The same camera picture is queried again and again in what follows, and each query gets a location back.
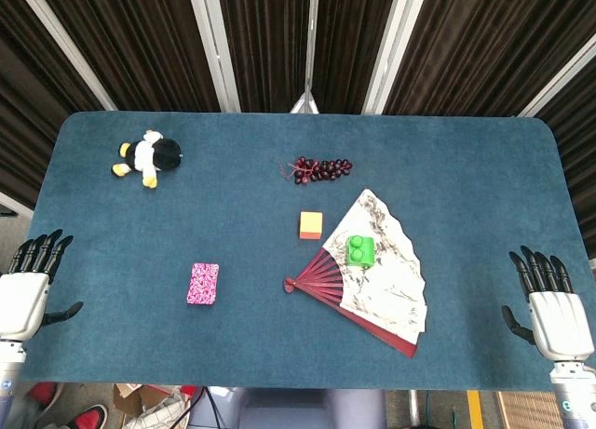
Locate brown cardboard box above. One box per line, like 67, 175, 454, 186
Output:
113, 383, 164, 417

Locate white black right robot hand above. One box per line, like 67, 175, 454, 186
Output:
501, 245, 593, 363

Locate red ribbed paper folding fan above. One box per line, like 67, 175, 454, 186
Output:
282, 188, 428, 358

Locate black cable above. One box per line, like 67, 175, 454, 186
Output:
200, 385, 222, 429

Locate thin white pole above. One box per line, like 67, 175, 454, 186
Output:
289, 0, 320, 115

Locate dark brown curtain panel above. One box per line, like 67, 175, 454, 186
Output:
0, 0, 104, 211
381, 0, 596, 118
216, 0, 398, 115
33, 0, 221, 113
538, 60, 596, 261

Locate white slanted frame post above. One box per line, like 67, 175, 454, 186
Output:
12, 0, 118, 112
517, 41, 596, 118

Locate yellow orange cube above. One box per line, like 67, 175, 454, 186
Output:
298, 210, 325, 241

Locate blue felt table cover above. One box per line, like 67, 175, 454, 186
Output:
20, 111, 589, 393

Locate lavender robot base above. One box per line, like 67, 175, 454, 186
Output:
189, 385, 388, 429

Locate dark red grape bunch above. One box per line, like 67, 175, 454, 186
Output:
278, 156, 354, 186

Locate red black shoe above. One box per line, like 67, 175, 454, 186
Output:
74, 403, 109, 429
26, 382, 65, 410

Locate white wide frame post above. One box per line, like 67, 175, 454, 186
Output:
361, 0, 430, 115
185, 0, 241, 114

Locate green toy building block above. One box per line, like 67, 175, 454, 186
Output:
345, 235, 376, 268

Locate beige woven mat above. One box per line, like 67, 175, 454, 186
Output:
494, 390, 556, 429

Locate black white penguin plush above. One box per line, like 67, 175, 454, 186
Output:
111, 129, 183, 190

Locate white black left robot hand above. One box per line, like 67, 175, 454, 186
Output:
0, 228, 85, 342

